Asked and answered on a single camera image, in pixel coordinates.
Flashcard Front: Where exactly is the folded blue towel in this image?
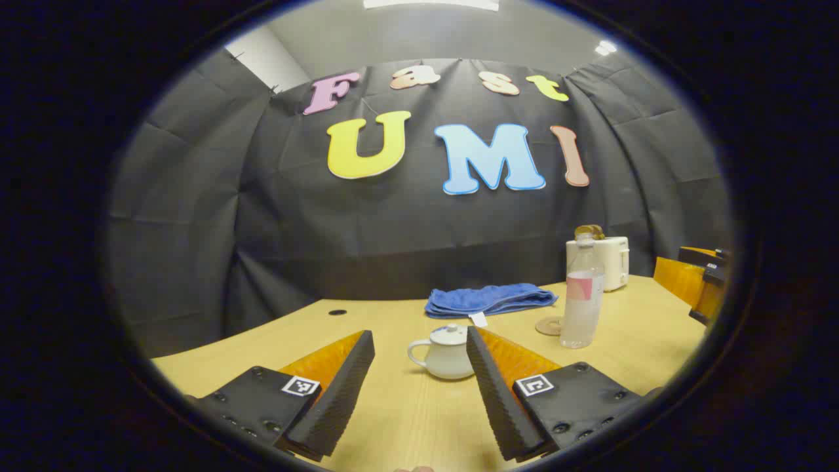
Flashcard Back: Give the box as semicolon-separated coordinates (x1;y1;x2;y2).
425;283;559;328

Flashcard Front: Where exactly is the white toaster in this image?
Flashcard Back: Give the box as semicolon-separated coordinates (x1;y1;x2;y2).
566;237;630;292

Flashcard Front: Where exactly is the white teacup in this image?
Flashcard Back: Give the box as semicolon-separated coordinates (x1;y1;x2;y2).
408;338;476;381

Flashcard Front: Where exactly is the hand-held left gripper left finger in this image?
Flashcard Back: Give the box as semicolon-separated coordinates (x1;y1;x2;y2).
187;330;376;463

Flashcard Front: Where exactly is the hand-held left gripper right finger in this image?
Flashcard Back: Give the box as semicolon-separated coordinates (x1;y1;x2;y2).
466;326;663;463

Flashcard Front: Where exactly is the clear plastic water bottle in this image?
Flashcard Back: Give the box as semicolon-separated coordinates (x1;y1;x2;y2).
560;234;605;349

